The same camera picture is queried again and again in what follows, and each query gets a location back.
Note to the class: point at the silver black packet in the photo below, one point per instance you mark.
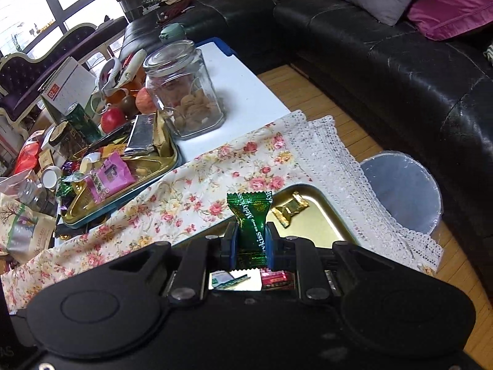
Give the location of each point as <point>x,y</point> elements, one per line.
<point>140,135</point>

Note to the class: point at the kraft paper bag tree print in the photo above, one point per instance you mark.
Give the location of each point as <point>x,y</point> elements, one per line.
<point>25,231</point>

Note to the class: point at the brown label jar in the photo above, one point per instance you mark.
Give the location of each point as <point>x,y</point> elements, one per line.
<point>67,138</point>

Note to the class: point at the gold candy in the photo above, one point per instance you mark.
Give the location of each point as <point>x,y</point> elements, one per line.
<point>289,209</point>

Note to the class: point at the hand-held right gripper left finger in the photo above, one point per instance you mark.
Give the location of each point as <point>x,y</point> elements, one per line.
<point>233,244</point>

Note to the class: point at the mint green bottle cap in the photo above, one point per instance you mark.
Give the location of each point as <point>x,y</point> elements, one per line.
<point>172,32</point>

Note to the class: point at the magenta cushion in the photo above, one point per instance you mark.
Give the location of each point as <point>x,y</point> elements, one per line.
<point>454,4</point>

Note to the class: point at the white handheld device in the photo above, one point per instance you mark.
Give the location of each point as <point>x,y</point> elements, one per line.
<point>123,67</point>

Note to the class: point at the black leather sofa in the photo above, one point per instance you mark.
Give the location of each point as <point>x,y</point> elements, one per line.
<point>385,77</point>

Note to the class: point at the green drink can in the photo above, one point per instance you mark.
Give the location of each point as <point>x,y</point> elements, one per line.
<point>83,123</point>

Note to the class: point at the trash bin with plastic liner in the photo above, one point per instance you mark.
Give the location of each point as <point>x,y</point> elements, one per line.
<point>400,192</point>

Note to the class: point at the glass jar with cookies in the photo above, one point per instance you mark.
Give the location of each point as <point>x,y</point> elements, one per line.
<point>185,92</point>

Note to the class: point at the red plastic packet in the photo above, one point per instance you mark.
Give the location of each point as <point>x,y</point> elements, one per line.
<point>27,158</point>

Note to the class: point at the small white green packet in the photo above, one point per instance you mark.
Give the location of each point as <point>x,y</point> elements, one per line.
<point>227,280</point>

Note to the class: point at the white round lid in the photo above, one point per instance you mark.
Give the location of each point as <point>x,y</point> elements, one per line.
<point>51,177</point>

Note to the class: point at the floral tablecloth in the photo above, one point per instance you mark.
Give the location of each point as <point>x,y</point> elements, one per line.
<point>231,162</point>

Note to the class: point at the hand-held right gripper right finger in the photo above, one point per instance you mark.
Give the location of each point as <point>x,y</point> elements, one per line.
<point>271,246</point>

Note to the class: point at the red apple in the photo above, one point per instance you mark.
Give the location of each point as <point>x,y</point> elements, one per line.
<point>112,120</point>
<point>145,101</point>

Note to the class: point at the gold foil packet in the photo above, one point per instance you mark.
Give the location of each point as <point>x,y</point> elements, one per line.
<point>162,135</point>

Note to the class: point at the purple chaise longue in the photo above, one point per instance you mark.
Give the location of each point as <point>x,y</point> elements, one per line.
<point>57,46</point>

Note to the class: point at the green candy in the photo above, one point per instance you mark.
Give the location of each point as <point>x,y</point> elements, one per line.
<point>252,223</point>

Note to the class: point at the pink snack packet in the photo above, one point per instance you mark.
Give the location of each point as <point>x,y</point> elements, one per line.
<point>109,177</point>

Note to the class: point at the white desk calendar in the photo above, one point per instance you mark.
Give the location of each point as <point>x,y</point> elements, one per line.
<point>67,84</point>

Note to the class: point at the red snack packet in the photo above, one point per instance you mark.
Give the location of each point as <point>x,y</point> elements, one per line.
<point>277,279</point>

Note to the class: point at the gold rectangular tin tray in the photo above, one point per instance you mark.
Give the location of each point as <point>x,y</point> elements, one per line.
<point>327,223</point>
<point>150,167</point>

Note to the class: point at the brown round fruit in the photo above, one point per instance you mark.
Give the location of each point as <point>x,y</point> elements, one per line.
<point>128,106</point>

